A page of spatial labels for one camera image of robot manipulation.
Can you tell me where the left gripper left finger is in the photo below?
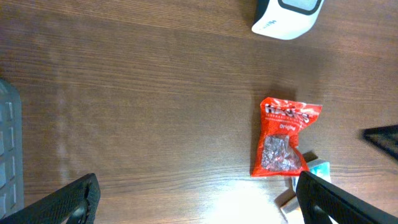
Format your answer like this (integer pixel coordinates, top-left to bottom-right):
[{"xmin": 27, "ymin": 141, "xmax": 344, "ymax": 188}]
[{"xmin": 1, "ymin": 173, "xmax": 101, "ymax": 224}]

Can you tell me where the teal tissue pack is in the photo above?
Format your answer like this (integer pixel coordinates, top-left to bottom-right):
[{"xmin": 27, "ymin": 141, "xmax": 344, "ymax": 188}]
[{"xmin": 307, "ymin": 159, "xmax": 331, "ymax": 183}]

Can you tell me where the grey plastic mesh basket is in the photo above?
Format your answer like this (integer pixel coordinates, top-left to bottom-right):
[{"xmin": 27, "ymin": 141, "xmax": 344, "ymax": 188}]
[{"xmin": 1, "ymin": 80, "xmax": 24, "ymax": 220}]

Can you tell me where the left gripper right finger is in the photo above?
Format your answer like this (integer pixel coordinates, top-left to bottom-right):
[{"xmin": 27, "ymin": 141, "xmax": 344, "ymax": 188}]
[{"xmin": 296, "ymin": 171, "xmax": 397, "ymax": 224}]

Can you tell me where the red candy bag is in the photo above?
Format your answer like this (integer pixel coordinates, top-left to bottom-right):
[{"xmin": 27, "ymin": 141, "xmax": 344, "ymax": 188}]
[{"xmin": 251, "ymin": 97, "xmax": 322, "ymax": 177}]

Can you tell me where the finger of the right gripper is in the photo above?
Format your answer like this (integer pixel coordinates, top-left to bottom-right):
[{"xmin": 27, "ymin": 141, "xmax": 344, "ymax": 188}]
[{"xmin": 362, "ymin": 125, "xmax": 397, "ymax": 160}]

